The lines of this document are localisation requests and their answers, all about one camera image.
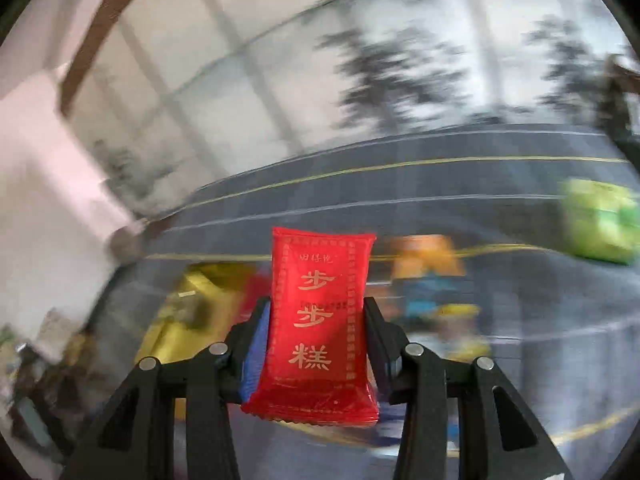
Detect curved brown wooden frame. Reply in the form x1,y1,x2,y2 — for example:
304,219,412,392
60,0,176,116

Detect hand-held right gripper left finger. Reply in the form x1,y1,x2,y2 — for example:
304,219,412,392
60,296,273,480

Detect red snack packet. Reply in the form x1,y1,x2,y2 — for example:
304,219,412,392
240,226,381,427

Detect gold tray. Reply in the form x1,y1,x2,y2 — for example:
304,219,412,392
134,261,273,421

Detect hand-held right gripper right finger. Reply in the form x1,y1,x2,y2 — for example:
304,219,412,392
364,296,573,480

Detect orange snack packet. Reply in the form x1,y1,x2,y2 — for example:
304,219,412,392
390,235,466,281

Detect blue snack packet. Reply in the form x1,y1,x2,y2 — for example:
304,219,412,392
400,277,481,326

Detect plaid blue-grey tablecloth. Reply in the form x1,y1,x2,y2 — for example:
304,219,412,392
95,122,640,480

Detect painted folding screen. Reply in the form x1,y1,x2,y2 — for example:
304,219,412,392
65,0,640,221

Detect green tissue pack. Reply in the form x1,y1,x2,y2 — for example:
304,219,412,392
560,177,640,266

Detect dark wooden chair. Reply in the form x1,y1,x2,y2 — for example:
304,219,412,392
597,52,640,161

